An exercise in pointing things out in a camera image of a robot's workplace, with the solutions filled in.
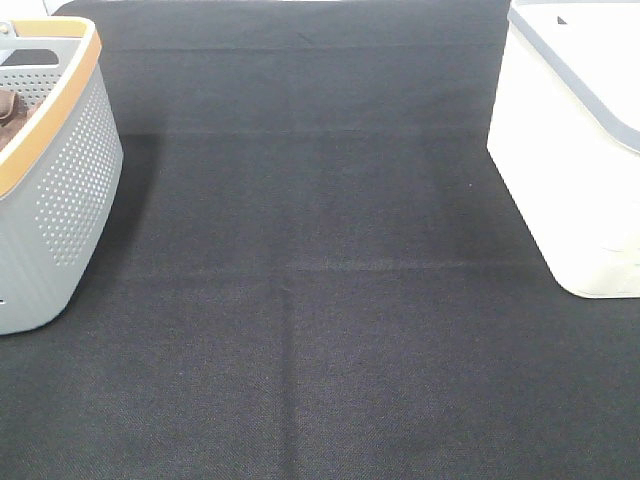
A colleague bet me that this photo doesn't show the grey basket with orange rim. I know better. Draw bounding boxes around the grey basket with orange rim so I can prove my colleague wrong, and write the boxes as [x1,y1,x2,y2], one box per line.
[1,16,123,335]

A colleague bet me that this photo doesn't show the brown towel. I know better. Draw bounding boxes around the brown towel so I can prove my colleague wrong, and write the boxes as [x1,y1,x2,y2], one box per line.
[0,90,41,150]

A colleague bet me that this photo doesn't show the white bin with grey rim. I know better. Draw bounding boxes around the white bin with grey rim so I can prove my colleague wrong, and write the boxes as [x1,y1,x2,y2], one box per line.
[487,1,639,298]

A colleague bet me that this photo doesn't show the black fabric table mat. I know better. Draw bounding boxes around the black fabric table mat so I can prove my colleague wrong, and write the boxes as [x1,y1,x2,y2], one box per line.
[1,1,639,479]

